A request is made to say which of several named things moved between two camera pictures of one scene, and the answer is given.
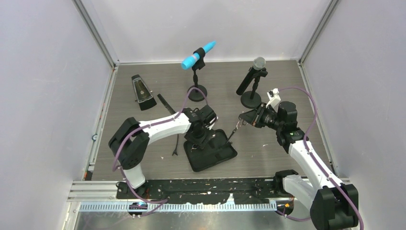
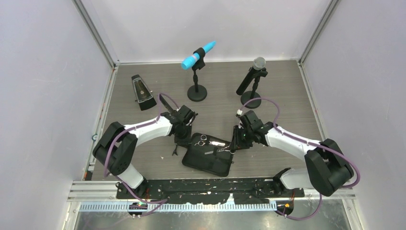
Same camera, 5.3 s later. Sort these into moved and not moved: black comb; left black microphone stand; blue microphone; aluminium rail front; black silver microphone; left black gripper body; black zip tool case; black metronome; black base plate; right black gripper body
Moved: left black gripper body; right black gripper body; black zip tool case
Not moved: black silver microphone; black base plate; blue microphone; left black microphone stand; aluminium rail front; black metronome; black comb
